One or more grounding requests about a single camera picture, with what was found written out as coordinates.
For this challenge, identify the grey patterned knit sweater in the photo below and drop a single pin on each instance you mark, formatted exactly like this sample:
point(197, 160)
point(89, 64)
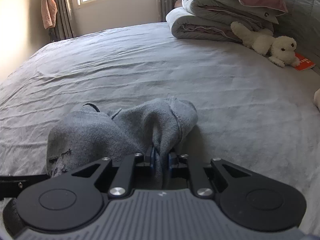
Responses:
point(88, 134)

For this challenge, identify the grey quilted headboard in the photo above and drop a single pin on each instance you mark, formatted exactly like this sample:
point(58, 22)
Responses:
point(302, 23)

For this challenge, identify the orange book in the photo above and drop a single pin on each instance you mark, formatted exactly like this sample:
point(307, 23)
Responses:
point(304, 63)

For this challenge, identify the pink hanging towel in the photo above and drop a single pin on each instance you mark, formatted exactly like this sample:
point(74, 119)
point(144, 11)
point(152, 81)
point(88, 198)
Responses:
point(48, 13)

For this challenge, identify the folded grey quilt stack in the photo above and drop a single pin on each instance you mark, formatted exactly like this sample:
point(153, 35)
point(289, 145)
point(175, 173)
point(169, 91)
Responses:
point(212, 19)

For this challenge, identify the beige folded clothes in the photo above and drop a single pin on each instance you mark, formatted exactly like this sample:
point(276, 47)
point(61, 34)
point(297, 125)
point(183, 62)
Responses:
point(316, 99)

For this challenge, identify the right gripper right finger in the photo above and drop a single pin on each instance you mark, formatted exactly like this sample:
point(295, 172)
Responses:
point(185, 167)

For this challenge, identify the grey bed sheet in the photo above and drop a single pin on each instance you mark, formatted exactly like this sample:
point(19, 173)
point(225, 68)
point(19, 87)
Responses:
point(251, 112)

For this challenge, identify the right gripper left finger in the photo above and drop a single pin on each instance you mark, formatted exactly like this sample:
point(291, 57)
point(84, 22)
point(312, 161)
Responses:
point(135, 171)

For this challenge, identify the white plush dog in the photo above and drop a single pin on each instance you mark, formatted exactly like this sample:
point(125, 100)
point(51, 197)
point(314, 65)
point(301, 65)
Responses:
point(280, 50)

